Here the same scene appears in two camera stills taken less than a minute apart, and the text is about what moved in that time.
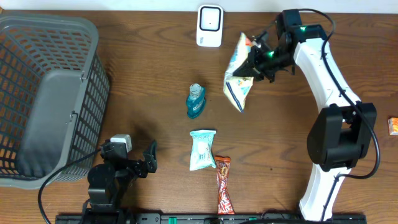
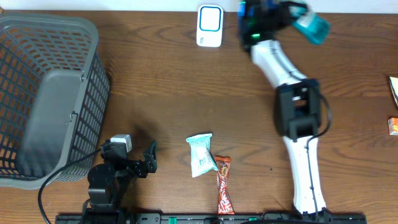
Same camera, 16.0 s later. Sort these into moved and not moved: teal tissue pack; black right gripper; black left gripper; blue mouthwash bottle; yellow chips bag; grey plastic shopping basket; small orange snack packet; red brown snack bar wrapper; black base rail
Moved: blue mouthwash bottle; black right gripper; teal tissue pack; yellow chips bag
Not moved: red brown snack bar wrapper; small orange snack packet; grey plastic shopping basket; black left gripper; black base rail
